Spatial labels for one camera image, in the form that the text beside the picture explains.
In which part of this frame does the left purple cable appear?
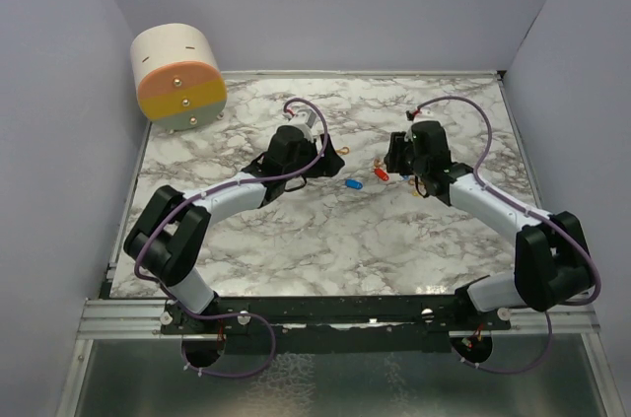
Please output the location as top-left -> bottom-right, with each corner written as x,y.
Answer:
133,98 -> 329,381

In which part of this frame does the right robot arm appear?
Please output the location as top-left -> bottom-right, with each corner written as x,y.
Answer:
384,120 -> 596,329

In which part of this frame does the pastel three-drawer cylinder box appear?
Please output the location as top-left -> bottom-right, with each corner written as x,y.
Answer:
130,23 -> 228,131

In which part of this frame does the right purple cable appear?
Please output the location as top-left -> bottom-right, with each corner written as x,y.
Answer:
404,96 -> 603,373

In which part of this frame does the aluminium extrusion frame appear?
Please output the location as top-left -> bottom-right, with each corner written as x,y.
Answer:
77,299 -> 166,340

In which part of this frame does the black mounting rail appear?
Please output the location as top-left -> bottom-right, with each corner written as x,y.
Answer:
161,295 -> 510,355

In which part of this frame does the purple cable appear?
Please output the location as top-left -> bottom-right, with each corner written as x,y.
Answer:
404,96 -> 603,373
133,98 -> 329,381

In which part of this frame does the blue solid key tag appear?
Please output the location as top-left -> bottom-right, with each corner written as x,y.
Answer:
345,178 -> 363,190

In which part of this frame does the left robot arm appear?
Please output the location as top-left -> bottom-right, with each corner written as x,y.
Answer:
123,125 -> 345,333

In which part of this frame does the red key tag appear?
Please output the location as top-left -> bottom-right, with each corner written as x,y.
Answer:
374,168 -> 389,181

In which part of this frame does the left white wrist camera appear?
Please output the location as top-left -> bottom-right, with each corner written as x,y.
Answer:
287,109 -> 318,138

